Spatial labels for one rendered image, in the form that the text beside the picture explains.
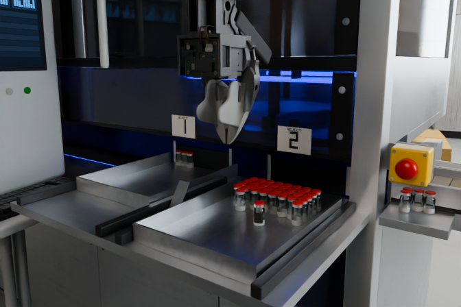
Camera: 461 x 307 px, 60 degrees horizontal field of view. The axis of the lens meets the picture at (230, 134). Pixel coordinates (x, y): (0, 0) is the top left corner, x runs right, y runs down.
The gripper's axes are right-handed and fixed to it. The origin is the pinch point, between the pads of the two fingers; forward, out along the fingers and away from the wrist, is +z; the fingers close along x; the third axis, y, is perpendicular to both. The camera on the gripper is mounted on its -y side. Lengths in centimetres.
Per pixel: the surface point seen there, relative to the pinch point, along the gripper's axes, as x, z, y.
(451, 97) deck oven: -38, 44, -651
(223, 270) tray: 0.0, 20.6, 1.9
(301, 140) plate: -5.0, 7.4, -35.6
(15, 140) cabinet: -90, 14, -14
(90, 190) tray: -48, 21, -10
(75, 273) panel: -99, 71, -36
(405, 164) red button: 18.0, 8.8, -32.2
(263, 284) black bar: 7.9, 19.5, 3.4
